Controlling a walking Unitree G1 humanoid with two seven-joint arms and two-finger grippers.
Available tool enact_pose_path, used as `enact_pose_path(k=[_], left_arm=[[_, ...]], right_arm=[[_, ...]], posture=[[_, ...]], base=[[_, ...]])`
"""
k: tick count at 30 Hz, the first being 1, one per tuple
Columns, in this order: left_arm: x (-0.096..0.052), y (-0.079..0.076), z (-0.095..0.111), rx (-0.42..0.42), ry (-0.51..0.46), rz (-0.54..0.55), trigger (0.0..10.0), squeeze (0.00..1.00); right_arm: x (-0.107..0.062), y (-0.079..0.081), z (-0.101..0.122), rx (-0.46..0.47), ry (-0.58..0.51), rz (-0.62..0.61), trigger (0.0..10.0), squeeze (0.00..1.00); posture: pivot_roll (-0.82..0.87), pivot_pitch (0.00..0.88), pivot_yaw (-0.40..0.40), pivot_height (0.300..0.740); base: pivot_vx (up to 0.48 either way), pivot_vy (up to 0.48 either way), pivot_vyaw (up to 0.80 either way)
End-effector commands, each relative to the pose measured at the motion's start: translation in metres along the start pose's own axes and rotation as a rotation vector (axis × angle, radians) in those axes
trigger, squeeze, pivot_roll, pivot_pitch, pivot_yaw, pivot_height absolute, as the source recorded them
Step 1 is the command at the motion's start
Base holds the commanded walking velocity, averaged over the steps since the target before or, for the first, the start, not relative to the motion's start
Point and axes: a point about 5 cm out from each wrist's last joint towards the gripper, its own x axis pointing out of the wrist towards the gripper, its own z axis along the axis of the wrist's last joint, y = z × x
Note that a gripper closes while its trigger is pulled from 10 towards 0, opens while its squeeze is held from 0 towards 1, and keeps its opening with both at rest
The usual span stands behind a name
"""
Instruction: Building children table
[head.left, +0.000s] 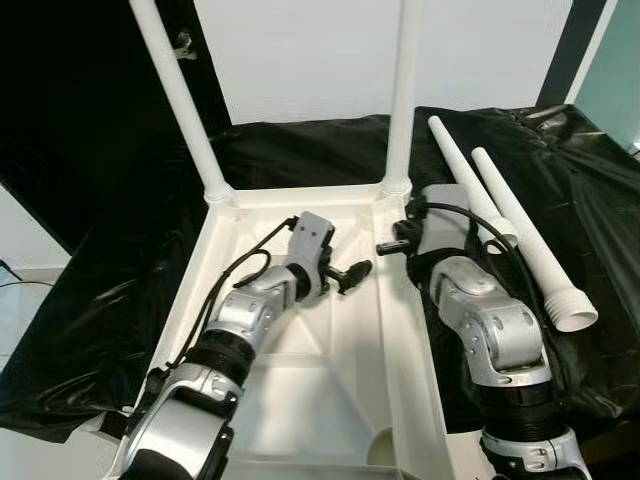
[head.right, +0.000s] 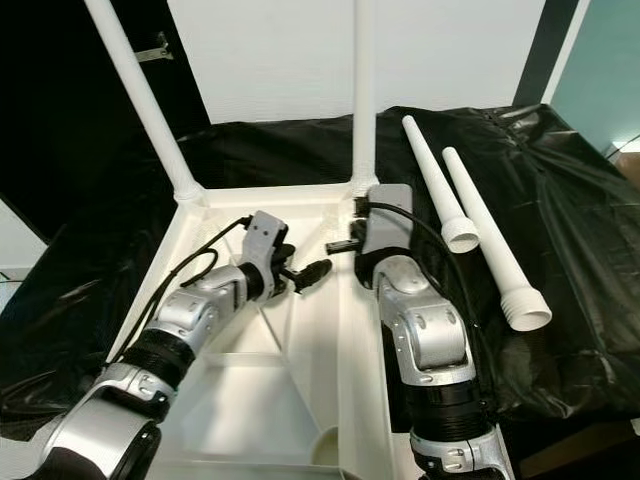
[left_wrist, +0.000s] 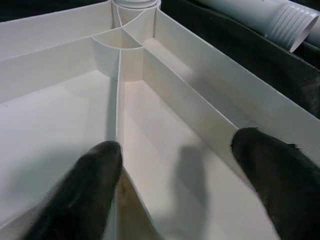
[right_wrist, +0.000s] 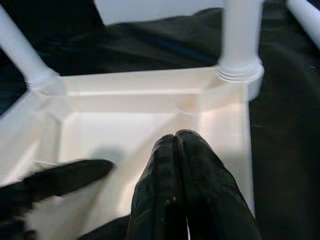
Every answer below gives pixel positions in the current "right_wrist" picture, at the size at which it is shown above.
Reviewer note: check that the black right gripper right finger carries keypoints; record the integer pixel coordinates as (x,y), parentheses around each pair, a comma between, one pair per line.
(212,200)

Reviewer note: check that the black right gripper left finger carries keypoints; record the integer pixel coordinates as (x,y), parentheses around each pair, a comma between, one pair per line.
(160,190)

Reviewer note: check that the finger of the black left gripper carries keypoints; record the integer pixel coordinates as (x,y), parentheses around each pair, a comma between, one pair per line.
(70,177)

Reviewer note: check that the white plastic table top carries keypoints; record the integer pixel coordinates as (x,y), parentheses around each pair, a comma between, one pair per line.
(125,120)

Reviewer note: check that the white plastic table leg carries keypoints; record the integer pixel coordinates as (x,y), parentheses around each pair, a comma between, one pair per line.
(20,50)
(307,15)
(240,37)

